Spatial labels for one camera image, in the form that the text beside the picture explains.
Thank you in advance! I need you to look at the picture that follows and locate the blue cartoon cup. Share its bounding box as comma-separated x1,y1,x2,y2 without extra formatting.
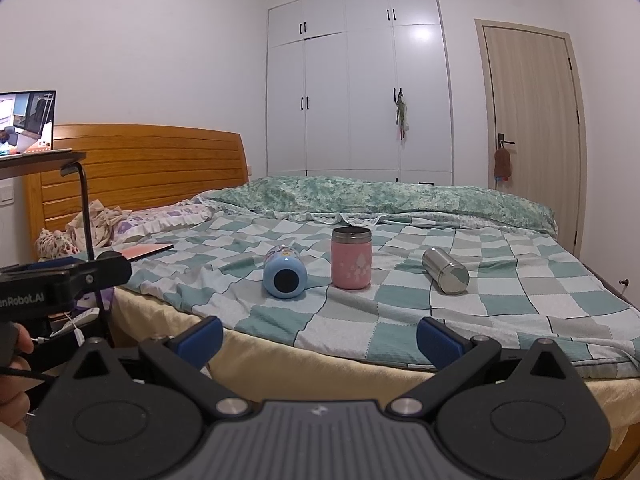
262,246,308,299

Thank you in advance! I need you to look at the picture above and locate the stainless steel cup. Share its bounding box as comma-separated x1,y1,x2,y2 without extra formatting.
422,247,470,295

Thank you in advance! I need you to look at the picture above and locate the person's left hand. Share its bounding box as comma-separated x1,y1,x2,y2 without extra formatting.
0,324,34,434

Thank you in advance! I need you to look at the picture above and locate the crumpled floral cloth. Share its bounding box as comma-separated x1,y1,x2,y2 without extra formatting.
34,198,132,262

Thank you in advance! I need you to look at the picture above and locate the checkered green blanket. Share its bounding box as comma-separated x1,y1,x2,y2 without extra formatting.
110,212,639,378

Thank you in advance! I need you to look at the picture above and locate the purple floral pillow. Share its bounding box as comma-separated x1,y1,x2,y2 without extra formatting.
111,200,213,245

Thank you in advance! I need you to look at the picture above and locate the black stand table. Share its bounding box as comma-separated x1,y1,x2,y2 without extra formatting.
0,150,114,321

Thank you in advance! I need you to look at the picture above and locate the green floral duvet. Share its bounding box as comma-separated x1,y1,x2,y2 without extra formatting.
193,176,558,237

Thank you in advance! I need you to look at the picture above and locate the wooden headboard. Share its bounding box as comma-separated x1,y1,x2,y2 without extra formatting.
28,124,250,257

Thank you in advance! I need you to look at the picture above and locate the laptop computer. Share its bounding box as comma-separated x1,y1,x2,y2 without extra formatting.
0,90,70,158

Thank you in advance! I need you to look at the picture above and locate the hanging green ornament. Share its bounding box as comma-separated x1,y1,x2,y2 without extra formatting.
395,88,408,145

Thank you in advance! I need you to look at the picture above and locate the beige wooden door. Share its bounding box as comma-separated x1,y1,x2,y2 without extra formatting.
475,18,587,256

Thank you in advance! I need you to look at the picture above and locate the white wardrobe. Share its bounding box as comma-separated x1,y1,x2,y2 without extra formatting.
266,0,454,185

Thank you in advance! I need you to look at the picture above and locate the white wall switch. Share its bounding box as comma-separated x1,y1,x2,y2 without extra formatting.
0,181,14,207

